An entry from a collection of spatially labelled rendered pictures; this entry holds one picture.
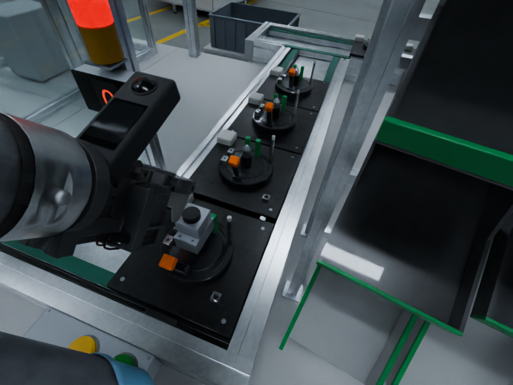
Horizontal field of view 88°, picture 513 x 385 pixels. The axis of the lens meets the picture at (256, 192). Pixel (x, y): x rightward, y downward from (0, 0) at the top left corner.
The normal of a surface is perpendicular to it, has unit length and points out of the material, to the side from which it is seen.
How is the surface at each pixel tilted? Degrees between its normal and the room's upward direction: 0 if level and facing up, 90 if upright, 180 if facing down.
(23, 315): 0
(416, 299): 25
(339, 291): 45
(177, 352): 0
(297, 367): 0
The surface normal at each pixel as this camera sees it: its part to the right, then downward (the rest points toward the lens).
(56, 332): 0.06, -0.67
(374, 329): -0.31, -0.04
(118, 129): -0.02, -0.49
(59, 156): 0.90, -0.41
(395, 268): -0.16, -0.34
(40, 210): 0.94, 0.29
